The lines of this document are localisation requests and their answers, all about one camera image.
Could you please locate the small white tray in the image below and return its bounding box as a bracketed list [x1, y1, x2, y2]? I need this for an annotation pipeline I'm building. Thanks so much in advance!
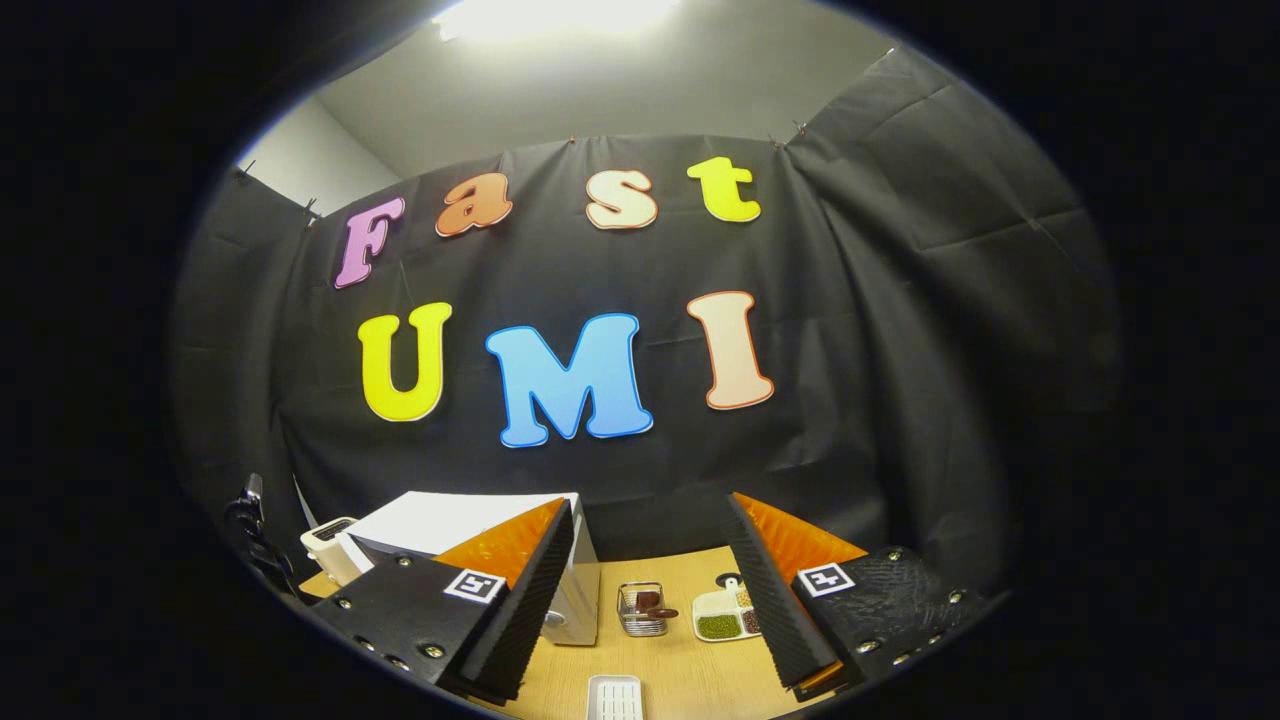
[586, 674, 644, 720]

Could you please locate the large ceiling light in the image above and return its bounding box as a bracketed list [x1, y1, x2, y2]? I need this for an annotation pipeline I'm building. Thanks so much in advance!
[430, 0, 681, 43]

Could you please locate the small metal wire basket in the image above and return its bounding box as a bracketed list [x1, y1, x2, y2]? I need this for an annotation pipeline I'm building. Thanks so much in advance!
[616, 582, 669, 638]

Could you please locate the black backdrop cloth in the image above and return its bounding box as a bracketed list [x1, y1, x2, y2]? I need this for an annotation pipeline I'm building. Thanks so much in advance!
[170, 45, 1121, 601]

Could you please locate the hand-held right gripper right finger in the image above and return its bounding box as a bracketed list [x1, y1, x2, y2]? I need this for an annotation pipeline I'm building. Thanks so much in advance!
[724, 492, 991, 699]

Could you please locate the white toaster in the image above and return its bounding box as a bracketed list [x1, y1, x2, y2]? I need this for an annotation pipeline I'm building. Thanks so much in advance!
[300, 516, 373, 588]

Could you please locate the white divided dish with beans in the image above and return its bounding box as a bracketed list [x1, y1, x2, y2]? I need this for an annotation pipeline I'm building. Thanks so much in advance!
[692, 575, 763, 643]

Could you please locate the white microwave oven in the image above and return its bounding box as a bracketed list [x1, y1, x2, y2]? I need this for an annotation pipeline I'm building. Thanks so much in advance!
[345, 490, 601, 648]

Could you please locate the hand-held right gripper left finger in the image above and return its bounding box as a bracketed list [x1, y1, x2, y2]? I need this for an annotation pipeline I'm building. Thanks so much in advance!
[310, 498, 576, 703]

